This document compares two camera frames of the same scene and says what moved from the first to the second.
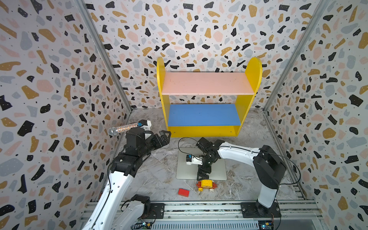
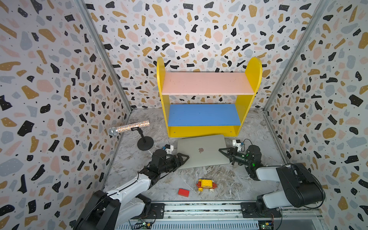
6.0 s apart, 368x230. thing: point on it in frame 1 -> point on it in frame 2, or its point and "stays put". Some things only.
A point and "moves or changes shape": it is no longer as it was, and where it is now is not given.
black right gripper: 205,171 -> 232,154
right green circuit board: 265,225 stays put
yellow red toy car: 208,184 stays put
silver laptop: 186,171 moves or changes shape
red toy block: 183,192 stays put
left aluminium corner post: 106,52 stays put
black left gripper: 165,141 -> 179,155
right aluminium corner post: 317,13 stays put
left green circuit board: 142,225 stays put
